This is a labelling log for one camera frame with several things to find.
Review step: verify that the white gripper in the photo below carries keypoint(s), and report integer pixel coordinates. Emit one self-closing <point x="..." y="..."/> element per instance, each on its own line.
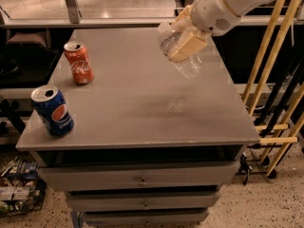
<point x="211" y="10"/>

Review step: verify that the clear plastic water bottle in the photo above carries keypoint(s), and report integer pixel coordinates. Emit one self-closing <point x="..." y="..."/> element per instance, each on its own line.
<point x="181" y="47"/>

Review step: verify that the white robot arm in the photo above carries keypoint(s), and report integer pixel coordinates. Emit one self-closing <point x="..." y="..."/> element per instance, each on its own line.
<point x="241" y="7"/>

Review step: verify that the orange Coca-Cola can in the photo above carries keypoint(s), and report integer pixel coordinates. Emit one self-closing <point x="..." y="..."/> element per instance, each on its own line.
<point x="77" y="57"/>

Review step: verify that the grey drawer cabinet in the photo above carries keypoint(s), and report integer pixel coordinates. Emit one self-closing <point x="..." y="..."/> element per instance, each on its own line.
<point x="140" y="110"/>

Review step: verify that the top grey drawer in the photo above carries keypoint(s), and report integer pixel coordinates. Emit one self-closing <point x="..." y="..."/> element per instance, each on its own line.
<point x="93" y="178"/>

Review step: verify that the grey drawer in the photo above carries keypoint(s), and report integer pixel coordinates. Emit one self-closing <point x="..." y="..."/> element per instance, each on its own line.
<point x="145" y="218"/>
<point x="93" y="178"/>
<point x="142" y="201"/>

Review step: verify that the blue Pepsi can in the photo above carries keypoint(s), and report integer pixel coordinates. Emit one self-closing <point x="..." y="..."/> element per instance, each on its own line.
<point x="50" y="104"/>

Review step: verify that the middle grey drawer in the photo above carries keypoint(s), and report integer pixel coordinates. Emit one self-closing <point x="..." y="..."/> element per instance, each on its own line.
<point x="142" y="201"/>

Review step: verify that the bottom grey drawer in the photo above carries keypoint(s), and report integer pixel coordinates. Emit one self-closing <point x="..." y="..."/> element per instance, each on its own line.
<point x="145" y="218"/>

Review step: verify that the box of snack packets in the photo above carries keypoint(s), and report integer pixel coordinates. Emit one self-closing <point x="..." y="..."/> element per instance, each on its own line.
<point x="21" y="189"/>

